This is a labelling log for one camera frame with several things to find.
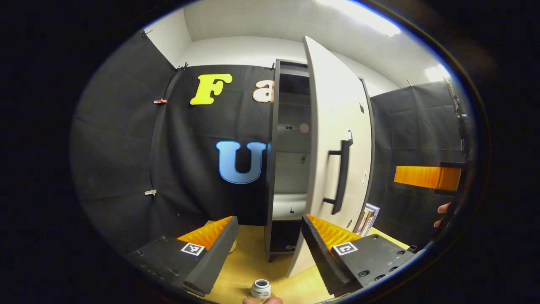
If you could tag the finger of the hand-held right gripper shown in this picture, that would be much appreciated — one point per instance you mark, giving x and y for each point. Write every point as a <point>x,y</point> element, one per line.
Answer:
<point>422,178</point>

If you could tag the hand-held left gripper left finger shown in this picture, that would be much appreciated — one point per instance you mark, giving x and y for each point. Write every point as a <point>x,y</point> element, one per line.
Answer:
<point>217,253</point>

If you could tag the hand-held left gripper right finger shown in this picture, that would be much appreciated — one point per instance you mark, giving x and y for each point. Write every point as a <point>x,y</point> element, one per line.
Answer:
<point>320,257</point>

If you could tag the clear plastic bottle green label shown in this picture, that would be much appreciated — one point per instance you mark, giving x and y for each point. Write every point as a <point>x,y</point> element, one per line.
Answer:
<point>261,289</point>

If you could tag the beige cabinet door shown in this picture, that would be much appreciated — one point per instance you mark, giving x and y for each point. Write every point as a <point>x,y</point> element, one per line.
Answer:
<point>329,105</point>

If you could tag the yellow fuzzy ball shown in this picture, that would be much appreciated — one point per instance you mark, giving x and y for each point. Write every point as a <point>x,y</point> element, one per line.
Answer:
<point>232,247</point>

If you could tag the white purple book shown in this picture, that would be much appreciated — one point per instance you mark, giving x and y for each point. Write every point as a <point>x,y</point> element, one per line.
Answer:
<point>361,226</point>

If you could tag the beige book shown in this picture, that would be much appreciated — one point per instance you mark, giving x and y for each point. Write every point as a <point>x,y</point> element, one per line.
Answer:
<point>367,223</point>

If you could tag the blue grey book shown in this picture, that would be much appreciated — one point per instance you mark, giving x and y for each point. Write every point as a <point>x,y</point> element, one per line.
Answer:
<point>373,215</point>

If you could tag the small ceiling light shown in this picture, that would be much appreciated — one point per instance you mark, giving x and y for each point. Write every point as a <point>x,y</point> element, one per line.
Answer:
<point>436,72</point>

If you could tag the black backdrop cloth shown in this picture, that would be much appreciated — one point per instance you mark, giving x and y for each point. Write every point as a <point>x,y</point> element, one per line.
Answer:
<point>118,147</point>

